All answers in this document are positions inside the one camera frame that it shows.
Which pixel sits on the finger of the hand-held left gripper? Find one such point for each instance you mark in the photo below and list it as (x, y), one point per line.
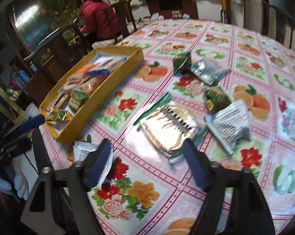
(33, 123)

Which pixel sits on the white printed snack packet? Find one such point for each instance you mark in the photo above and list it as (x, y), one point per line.
(83, 149)

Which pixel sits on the glass fish tank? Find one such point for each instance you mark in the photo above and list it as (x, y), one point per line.
(39, 12)

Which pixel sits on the green gold crumpled packet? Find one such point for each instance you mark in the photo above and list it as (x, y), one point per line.
(206, 72)

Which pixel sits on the brown television cabinet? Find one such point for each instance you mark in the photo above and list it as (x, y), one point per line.
(172, 5)

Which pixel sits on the dark green snack packet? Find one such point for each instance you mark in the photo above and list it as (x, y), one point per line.
(218, 100)

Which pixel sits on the dark wooden chair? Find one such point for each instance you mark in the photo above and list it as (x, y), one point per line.
(123, 22)
(282, 22)

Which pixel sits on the green-edged biscuit packet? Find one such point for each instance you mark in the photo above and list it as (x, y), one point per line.
(169, 124)

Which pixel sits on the orange clear biscuit packet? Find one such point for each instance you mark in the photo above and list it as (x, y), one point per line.
(92, 84)

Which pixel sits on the floral fruit print tablecloth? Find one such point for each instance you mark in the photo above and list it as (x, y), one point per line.
(235, 176)

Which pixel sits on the blue bottle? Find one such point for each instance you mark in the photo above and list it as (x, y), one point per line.
(23, 76)

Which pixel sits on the long blue white biscuit pack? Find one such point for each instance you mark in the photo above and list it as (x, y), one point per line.
(113, 63)

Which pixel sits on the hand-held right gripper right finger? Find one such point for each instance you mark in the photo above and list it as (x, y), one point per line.
(196, 166)

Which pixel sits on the person's left hand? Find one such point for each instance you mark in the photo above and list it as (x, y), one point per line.
(22, 183)

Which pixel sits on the long orange biscuit pack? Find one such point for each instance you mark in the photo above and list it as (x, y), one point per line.
(85, 69)

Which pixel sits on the yellow cardboard box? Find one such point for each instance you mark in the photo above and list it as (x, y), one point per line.
(105, 95)

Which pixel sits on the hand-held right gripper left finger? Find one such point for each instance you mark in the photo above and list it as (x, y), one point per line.
(100, 164)

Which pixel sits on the silver white snack packet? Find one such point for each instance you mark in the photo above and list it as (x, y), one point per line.
(230, 124)

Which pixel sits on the white cup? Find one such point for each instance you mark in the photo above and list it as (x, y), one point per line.
(32, 110)

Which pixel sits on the yellow-edged biscuit packet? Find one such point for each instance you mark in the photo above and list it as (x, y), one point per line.
(61, 100)

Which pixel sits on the small green gold packet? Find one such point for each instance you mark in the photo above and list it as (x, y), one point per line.
(56, 116)

